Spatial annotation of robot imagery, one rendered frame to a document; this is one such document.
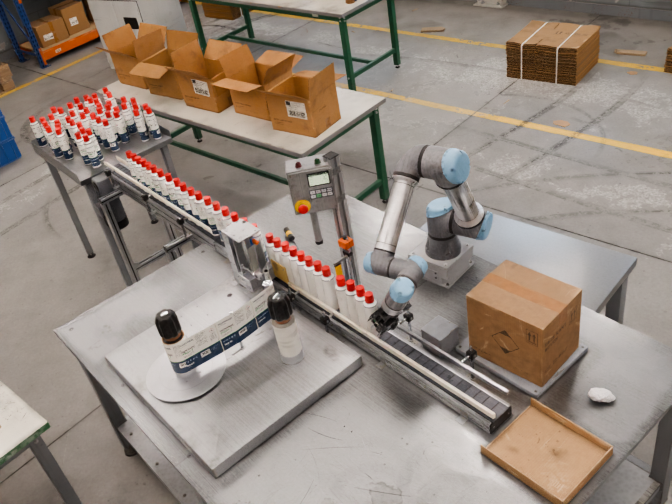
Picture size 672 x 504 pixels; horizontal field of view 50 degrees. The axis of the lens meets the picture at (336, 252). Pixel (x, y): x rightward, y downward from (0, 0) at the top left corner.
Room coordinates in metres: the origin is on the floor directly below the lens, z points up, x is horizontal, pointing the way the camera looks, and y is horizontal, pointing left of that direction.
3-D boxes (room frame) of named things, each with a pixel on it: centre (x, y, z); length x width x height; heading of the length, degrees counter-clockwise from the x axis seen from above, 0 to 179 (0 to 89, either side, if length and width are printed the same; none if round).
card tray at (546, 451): (1.38, -0.52, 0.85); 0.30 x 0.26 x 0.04; 35
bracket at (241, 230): (2.48, 0.37, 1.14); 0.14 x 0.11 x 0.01; 35
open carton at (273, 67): (4.43, 0.26, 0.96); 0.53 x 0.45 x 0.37; 134
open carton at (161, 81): (5.04, 0.93, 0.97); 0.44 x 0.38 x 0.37; 137
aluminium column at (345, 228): (2.31, -0.05, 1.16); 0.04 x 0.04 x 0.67; 35
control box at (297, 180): (2.33, 0.04, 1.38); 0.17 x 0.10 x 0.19; 90
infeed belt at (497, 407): (2.19, 0.05, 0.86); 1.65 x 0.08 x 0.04; 35
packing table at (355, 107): (4.80, 0.54, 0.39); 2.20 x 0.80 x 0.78; 42
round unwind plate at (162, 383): (1.99, 0.64, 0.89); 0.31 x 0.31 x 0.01
